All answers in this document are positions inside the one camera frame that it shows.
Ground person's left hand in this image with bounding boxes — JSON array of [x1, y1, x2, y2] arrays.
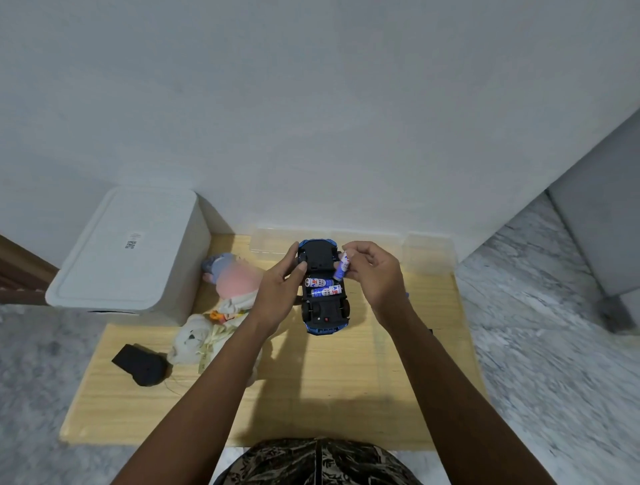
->
[[248, 242, 308, 336]]

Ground person's right hand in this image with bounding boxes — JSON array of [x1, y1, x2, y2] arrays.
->
[[341, 241, 417, 328]]

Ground blue black toy car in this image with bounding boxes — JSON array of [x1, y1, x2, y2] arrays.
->
[[294, 239, 351, 337]]

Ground person's right forearm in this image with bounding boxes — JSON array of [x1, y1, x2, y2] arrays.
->
[[374, 305, 557, 485]]

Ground person's left forearm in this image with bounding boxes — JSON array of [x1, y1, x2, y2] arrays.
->
[[111, 317, 284, 485]]

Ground pink blue plush doll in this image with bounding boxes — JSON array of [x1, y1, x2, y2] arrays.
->
[[201, 252, 267, 316]]

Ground clear plastic box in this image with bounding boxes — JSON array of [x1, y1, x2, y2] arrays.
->
[[248, 227, 457, 276]]

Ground white teddy bear plush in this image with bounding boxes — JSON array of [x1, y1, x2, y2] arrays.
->
[[167, 313, 262, 386]]

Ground white lidded storage box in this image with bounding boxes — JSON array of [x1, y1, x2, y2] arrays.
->
[[45, 186, 212, 327]]

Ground black remote controller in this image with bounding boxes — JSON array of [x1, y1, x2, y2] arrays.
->
[[111, 344, 169, 388]]

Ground camouflage shorts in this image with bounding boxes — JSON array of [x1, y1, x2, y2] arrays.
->
[[213, 438, 424, 485]]

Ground grey sofa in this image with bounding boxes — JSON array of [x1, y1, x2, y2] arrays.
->
[[546, 109, 640, 335]]

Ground brown wooden furniture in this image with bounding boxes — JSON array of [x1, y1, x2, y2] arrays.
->
[[0, 234, 59, 306]]

